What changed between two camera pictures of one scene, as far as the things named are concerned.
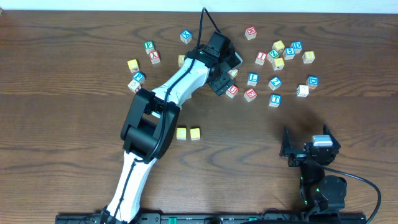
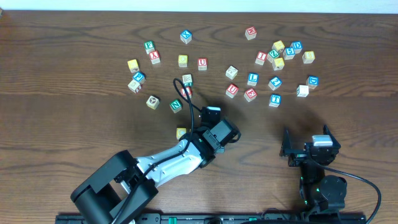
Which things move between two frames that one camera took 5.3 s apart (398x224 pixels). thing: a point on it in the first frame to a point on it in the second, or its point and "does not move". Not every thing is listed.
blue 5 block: [288, 53] does not move
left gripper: [224, 82] to [210, 115]
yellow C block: [181, 133] does not move
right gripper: [301, 154] does not move
